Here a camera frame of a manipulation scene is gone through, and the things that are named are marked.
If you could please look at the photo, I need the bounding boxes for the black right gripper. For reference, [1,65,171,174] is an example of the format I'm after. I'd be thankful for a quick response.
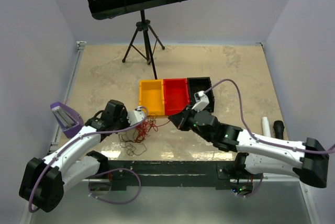
[169,104,213,142]

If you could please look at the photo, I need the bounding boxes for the red plastic bin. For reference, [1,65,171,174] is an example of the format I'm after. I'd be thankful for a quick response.
[163,79,190,116]

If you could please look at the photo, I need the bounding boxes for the red cable tangle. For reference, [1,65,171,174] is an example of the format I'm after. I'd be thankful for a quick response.
[133,114,171,144]

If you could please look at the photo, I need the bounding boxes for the black plastic bin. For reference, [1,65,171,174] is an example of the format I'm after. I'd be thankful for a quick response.
[187,77,215,113]

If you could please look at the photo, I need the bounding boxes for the yellow plastic bin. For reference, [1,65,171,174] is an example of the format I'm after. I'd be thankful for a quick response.
[139,80,165,116]

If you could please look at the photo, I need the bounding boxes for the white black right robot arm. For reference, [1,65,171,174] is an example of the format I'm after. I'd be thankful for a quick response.
[168,106,329,188]

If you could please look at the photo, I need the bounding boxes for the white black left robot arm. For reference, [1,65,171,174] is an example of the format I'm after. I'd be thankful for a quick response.
[19,99,148,213]

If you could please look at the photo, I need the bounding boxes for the purple metronome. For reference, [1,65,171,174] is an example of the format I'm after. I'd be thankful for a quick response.
[50,102,84,139]

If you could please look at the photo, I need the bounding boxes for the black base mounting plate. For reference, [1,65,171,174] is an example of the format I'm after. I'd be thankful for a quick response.
[98,160,261,191]

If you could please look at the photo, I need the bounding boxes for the white microphone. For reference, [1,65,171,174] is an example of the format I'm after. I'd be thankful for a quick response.
[262,117,272,138]

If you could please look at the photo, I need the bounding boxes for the black microphone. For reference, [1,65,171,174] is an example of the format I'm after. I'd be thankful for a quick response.
[273,120,285,140]

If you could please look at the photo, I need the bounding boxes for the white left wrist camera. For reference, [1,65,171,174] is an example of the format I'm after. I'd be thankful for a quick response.
[127,106,147,126]

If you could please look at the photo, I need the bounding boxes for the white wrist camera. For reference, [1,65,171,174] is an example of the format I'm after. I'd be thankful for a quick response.
[192,91,209,112]
[127,106,147,126]

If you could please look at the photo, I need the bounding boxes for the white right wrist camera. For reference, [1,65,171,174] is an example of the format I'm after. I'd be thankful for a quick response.
[192,91,209,112]

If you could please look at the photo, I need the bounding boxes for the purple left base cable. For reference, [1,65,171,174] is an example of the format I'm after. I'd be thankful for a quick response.
[88,168,142,204]

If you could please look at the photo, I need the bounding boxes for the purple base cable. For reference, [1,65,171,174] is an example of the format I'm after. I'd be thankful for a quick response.
[88,168,142,204]
[235,173,264,198]

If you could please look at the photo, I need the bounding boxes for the aluminium front rail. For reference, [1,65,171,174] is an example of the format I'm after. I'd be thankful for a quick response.
[31,159,310,183]

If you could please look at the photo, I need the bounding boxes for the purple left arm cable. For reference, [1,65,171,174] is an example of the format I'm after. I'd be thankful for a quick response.
[28,106,149,213]

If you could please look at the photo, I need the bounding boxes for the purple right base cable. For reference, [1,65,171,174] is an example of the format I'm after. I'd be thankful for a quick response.
[235,173,264,198]

